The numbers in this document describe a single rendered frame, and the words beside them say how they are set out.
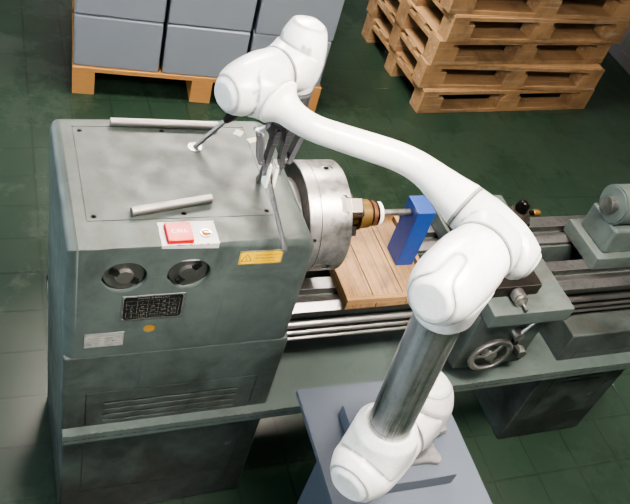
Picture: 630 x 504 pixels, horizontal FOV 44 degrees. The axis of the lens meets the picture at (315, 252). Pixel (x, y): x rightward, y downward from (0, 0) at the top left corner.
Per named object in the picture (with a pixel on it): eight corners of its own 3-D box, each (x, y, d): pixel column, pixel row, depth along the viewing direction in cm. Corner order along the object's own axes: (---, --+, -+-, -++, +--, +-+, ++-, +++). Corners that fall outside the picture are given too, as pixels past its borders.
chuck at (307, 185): (296, 295, 218) (318, 200, 200) (265, 229, 241) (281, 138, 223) (308, 294, 220) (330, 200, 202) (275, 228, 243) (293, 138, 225)
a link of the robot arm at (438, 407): (446, 428, 210) (476, 381, 195) (410, 471, 198) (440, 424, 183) (397, 390, 215) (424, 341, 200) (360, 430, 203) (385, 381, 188)
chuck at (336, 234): (308, 294, 220) (330, 200, 202) (275, 228, 243) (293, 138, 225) (338, 292, 223) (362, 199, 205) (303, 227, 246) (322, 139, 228)
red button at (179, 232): (167, 247, 178) (168, 240, 177) (163, 228, 182) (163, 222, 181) (193, 245, 181) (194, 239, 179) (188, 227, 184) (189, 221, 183)
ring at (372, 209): (356, 213, 221) (385, 212, 225) (345, 191, 227) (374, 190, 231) (347, 236, 228) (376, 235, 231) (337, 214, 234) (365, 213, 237)
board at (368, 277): (344, 309, 231) (348, 300, 228) (309, 223, 253) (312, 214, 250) (433, 302, 242) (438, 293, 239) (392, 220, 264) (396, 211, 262)
